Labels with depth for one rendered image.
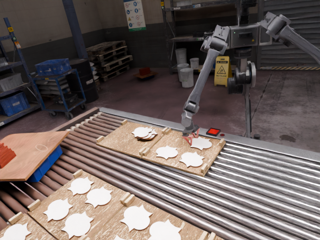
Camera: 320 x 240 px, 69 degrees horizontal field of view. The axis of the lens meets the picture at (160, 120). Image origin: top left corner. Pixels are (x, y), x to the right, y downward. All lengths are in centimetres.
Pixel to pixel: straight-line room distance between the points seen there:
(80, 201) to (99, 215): 16
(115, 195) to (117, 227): 19
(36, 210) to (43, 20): 579
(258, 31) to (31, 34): 548
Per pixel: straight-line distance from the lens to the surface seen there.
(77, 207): 128
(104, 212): 120
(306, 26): 586
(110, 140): 171
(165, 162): 138
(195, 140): 151
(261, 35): 195
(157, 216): 111
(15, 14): 645
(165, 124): 181
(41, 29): 670
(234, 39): 192
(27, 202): 150
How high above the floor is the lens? 177
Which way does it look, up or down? 27 degrees down
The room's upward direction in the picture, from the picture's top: 9 degrees counter-clockwise
